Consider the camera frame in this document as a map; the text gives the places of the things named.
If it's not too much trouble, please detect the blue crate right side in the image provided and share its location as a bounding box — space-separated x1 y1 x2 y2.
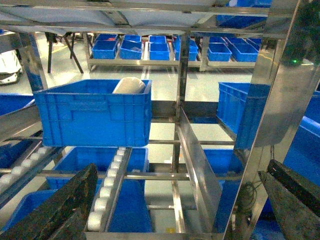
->
216 82 270 149

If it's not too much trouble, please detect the white roller track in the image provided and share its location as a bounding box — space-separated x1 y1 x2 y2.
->
85 147 132 233

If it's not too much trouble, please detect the steel divider rail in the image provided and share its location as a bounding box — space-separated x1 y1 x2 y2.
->
177 108 222 233

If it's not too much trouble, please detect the blue crate with white roll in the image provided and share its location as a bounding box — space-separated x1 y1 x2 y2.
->
33 79 152 147

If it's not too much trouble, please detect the white roll in crate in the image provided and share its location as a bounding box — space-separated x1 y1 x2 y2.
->
112 77 146 94

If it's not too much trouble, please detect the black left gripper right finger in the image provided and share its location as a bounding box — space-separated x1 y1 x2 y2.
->
258 159 320 240

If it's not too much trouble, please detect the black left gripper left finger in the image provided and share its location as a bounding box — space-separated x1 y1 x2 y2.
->
0 163 98 240

